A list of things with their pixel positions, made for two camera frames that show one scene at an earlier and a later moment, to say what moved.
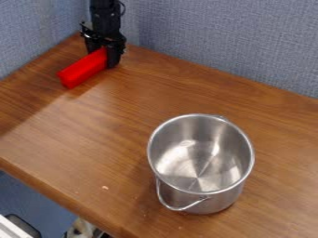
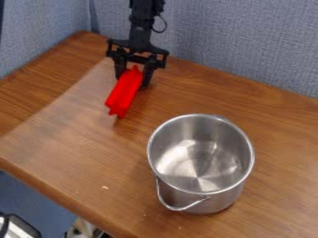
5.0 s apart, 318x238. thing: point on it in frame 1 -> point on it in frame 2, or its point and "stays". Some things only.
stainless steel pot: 202,159 stays
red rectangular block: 86,68 -> 126,91
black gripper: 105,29 -> 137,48
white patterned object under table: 85,230 stays
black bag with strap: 15,228 stays
